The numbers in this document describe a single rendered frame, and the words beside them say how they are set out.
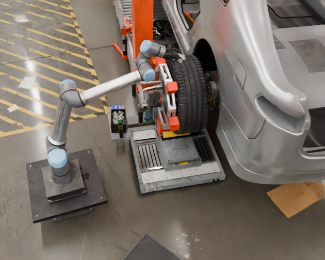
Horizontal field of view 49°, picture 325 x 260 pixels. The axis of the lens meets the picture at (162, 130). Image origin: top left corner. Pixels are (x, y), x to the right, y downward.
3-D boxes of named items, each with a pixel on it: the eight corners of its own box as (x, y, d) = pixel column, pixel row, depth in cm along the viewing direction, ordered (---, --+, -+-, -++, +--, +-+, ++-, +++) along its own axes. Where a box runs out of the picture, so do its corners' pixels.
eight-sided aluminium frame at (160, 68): (173, 141, 304) (178, 94, 264) (166, 142, 303) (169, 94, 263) (160, 99, 340) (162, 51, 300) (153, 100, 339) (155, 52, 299)
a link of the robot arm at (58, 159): (52, 178, 284) (48, 165, 271) (49, 161, 295) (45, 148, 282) (71, 173, 288) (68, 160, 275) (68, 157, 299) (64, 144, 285)
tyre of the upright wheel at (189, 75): (214, 95, 261) (191, 38, 299) (183, 99, 257) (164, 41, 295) (201, 146, 314) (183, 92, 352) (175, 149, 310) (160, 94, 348)
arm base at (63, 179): (51, 186, 291) (49, 179, 283) (50, 167, 303) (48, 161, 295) (75, 181, 294) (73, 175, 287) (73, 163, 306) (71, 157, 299)
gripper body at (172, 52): (175, 64, 265) (161, 60, 259) (172, 57, 270) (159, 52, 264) (180, 57, 261) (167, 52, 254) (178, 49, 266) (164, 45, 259)
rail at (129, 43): (150, 110, 388) (150, 95, 371) (141, 111, 386) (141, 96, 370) (119, 1, 550) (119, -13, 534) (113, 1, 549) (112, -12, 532)
